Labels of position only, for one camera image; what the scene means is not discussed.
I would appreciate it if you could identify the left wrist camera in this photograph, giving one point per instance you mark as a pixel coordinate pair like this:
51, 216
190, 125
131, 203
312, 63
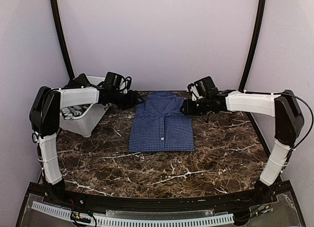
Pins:
112, 81

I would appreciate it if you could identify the black white patterned shirt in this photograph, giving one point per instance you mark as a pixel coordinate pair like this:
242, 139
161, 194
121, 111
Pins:
77, 110

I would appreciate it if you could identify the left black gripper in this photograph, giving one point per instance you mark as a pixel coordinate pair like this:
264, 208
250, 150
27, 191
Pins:
132, 100

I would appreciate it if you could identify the white slotted cable duct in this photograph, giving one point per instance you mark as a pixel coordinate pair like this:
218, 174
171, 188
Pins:
136, 219

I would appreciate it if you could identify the black frame post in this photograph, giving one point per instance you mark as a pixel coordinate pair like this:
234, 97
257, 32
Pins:
253, 45
61, 38

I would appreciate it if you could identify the right black frame post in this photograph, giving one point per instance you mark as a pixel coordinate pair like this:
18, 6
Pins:
253, 45

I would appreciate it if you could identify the blue checked long sleeve shirt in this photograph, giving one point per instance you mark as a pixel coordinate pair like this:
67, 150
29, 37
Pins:
159, 125

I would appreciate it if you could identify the white plastic bin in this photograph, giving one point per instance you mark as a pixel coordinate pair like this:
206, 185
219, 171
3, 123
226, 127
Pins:
84, 124

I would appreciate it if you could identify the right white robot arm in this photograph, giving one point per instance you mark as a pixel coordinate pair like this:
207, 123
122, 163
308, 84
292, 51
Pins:
275, 113

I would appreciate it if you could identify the left black frame post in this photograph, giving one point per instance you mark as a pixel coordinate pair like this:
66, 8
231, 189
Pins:
61, 38

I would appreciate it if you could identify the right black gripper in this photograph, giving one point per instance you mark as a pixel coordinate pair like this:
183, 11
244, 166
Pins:
188, 108

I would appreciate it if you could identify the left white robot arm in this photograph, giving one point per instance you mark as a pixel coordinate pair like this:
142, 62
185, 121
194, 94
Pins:
45, 117

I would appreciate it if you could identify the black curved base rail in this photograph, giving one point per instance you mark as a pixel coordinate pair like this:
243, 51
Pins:
280, 209

